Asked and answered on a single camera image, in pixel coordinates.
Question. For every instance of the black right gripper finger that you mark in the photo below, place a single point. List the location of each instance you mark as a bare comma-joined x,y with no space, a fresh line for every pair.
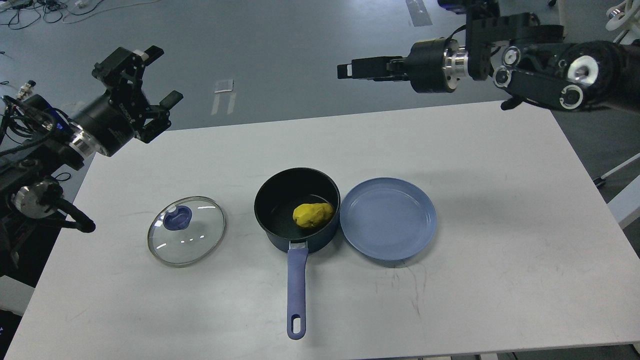
380,68

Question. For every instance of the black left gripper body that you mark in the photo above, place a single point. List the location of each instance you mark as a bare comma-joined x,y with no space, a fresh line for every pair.
110,123

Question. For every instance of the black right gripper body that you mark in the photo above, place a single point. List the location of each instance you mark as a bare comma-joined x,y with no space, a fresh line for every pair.
424,66

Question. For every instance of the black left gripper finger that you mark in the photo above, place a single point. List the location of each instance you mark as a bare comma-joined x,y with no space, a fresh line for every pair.
152,120
121,73

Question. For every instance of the glass pot lid blue knob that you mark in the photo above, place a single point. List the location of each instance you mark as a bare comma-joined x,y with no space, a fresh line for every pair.
186,231

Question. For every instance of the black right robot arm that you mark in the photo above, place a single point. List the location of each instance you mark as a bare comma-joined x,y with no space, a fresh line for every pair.
528,60

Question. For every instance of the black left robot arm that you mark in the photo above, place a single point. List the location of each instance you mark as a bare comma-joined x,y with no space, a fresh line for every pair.
31,196

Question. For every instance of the dark blue saucepan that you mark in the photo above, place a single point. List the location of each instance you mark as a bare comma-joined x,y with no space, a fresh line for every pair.
273,207

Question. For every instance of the blue plate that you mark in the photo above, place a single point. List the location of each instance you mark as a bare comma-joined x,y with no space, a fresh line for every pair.
388,219

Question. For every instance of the white office chair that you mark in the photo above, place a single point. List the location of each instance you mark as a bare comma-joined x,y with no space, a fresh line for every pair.
625,19

